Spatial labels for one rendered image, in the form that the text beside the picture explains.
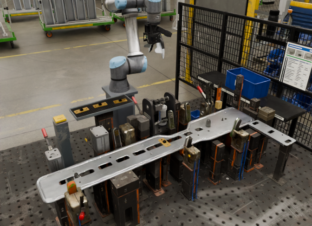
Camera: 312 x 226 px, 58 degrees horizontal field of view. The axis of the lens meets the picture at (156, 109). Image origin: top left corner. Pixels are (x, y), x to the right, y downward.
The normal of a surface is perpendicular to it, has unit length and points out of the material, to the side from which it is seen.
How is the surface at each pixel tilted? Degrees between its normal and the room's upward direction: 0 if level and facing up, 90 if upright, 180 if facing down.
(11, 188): 0
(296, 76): 90
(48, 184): 0
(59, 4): 86
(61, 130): 90
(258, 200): 0
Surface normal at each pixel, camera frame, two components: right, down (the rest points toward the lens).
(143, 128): 0.55, 0.40
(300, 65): -0.84, 0.26
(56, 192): 0.00, -0.88
